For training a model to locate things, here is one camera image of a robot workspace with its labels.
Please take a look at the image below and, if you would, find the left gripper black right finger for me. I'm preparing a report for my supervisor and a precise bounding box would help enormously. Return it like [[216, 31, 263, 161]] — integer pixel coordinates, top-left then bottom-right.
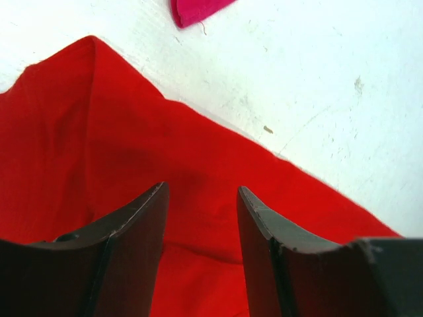
[[237, 186, 422, 316]]

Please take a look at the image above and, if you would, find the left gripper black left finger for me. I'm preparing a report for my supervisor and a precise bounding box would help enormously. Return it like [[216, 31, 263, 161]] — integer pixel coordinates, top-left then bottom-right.
[[1, 182, 169, 316]]

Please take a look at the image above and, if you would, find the red t-shirt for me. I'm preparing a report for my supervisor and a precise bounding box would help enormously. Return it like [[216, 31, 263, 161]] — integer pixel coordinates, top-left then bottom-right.
[[1, 36, 395, 316]]

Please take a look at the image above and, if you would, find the pink t-shirt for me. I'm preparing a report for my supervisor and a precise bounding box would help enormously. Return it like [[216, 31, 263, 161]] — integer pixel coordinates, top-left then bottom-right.
[[170, 0, 235, 28]]

